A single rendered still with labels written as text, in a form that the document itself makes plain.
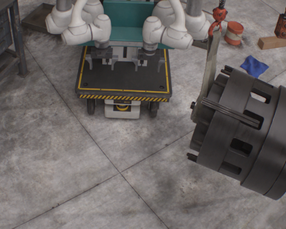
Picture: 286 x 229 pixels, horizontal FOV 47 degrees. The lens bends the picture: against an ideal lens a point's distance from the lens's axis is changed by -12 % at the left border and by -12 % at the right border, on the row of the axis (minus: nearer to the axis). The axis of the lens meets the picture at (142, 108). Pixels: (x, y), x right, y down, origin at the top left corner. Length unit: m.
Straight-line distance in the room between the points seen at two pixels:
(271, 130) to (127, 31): 1.32
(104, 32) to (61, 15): 0.33
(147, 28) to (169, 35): 0.12
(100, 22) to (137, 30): 0.54
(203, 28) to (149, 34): 0.39
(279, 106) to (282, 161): 0.25
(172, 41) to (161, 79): 0.76
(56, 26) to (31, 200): 1.19
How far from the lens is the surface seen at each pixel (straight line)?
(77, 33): 1.97
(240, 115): 1.56
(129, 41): 2.39
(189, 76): 3.25
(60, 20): 2.22
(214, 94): 1.64
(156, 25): 2.00
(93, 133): 2.75
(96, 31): 2.01
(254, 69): 3.55
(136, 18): 2.47
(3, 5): 2.69
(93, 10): 2.27
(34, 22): 3.95
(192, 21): 2.20
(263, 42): 3.85
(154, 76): 2.72
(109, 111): 2.72
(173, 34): 1.98
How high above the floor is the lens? 2.18
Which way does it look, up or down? 48 degrees down
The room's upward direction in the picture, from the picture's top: 6 degrees clockwise
